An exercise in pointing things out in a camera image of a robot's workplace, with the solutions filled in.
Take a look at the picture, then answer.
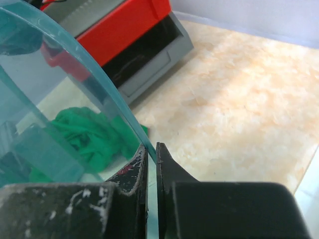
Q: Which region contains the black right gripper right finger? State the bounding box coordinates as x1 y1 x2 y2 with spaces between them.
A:
156 142 311 239

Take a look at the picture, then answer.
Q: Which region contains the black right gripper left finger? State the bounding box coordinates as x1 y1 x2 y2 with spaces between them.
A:
0 146 148 239

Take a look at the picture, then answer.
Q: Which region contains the teal translucent plastic tub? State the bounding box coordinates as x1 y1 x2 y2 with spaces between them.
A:
0 0 157 189

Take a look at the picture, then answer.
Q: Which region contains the red plastic crate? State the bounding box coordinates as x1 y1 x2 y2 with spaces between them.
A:
39 0 172 83

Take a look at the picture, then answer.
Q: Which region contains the green cloth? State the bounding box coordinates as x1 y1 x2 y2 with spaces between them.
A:
27 107 140 183

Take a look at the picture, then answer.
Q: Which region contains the grey plastic bin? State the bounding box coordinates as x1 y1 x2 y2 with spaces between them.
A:
59 0 194 106

